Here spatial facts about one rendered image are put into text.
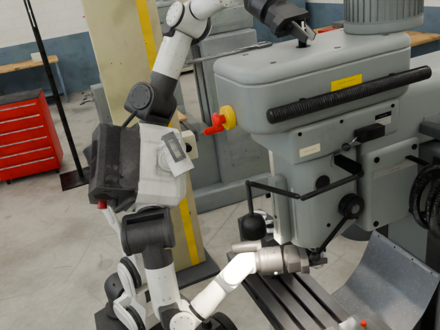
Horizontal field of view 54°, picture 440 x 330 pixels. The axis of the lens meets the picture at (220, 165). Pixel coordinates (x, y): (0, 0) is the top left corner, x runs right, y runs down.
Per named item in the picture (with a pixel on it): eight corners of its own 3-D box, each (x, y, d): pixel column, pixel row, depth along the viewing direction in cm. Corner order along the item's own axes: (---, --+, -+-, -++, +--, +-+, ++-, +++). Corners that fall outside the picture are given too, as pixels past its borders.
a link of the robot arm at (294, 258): (309, 257, 129) (269, 262, 130) (310, 282, 133) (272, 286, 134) (301, 233, 140) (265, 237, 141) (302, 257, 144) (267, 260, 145)
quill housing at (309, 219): (308, 264, 122) (301, 162, 108) (272, 230, 139) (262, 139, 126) (363, 241, 127) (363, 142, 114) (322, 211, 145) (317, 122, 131)
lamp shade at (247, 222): (236, 236, 120) (233, 217, 117) (251, 222, 125) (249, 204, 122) (256, 243, 115) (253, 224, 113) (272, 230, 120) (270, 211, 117)
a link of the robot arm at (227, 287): (258, 264, 132) (227, 296, 130) (257, 263, 140) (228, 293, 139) (243, 248, 133) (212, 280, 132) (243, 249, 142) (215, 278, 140)
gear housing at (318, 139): (293, 169, 105) (291, 131, 101) (249, 140, 126) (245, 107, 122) (401, 133, 115) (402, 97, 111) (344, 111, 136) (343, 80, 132)
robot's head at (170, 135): (169, 167, 129) (171, 164, 122) (156, 143, 129) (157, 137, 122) (187, 158, 131) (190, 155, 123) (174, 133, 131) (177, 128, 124)
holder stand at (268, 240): (271, 279, 173) (266, 238, 164) (241, 253, 190) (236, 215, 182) (294, 267, 177) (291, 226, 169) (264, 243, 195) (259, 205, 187)
